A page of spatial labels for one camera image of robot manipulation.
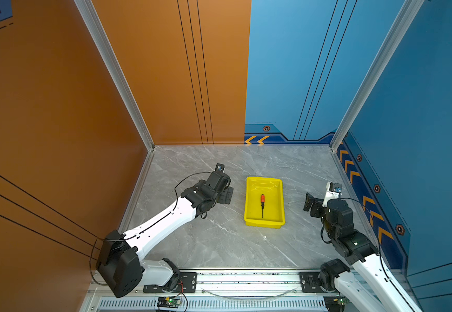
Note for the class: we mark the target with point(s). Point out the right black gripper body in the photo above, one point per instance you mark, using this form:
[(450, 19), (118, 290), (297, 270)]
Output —
[(328, 226)]

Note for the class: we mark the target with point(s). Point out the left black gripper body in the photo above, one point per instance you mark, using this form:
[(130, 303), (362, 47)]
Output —
[(200, 183)]

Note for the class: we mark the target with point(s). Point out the red handled screwdriver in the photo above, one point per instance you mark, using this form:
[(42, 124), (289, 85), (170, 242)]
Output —
[(263, 199)]

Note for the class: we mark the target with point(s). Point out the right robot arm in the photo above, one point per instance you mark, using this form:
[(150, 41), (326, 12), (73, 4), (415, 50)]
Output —
[(363, 278)]

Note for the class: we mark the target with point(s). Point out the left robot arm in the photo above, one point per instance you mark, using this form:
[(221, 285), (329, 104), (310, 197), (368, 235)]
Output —
[(122, 261)]

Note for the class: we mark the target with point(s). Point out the yellow plastic bin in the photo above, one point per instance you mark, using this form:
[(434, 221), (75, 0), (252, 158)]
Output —
[(274, 216)]

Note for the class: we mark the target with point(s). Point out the right green circuit board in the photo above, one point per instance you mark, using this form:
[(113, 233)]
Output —
[(334, 304)]

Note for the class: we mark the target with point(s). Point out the green circuit board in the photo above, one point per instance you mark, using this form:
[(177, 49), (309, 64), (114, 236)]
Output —
[(169, 303), (334, 304)]

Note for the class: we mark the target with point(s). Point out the left green circuit board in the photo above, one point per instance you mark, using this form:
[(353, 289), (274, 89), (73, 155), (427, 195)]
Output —
[(169, 303)]

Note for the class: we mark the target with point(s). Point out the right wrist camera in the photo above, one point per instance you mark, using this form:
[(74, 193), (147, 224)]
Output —
[(333, 191)]

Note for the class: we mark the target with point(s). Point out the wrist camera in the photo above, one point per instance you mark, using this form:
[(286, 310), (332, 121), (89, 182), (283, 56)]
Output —
[(333, 191), (219, 168)]

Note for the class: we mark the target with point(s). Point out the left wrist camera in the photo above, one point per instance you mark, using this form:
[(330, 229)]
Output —
[(219, 168)]

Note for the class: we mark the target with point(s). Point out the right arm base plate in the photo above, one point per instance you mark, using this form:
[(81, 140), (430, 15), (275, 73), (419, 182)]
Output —
[(311, 283)]

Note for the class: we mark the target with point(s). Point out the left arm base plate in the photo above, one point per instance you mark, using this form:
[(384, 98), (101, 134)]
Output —
[(185, 282)]

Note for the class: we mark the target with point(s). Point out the aluminium front rail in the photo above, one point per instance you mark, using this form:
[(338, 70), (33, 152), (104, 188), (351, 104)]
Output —
[(224, 289)]

